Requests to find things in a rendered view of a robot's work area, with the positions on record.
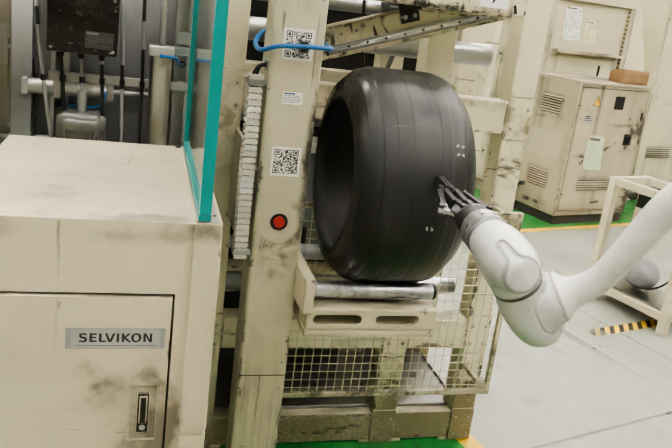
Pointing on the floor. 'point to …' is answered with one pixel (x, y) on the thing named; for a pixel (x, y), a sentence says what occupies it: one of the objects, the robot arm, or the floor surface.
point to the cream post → (277, 196)
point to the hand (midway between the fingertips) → (444, 187)
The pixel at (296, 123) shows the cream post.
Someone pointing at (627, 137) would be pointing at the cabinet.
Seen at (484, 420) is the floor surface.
